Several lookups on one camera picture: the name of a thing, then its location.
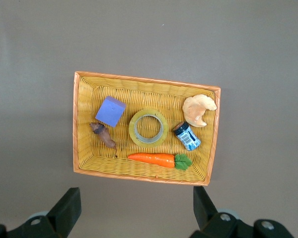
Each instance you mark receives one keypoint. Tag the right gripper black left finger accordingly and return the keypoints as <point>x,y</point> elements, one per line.
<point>67,210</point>

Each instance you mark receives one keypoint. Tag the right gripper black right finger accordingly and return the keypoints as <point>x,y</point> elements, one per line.
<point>203,210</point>

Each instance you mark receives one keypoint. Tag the yellow tape roll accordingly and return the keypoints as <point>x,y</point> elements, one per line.
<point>149,111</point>

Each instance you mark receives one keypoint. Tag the toy carrot with green leaves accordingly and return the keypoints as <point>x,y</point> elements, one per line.
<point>154,158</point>

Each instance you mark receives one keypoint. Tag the small blue labelled can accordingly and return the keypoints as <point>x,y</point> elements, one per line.
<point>187,137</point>

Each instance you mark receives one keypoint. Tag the brown toy sweet potato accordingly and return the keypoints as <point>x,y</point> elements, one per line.
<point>104,135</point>

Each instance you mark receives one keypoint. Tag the toy croissant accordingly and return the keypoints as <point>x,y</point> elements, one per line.
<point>193,109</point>

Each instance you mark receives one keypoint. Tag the purple foam block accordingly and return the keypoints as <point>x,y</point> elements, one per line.
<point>110,112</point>

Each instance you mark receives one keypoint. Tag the yellow wicker basket orange rim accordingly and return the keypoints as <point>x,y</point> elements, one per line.
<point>149,99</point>

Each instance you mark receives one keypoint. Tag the brown table cloth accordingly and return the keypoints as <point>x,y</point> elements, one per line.
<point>149,37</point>

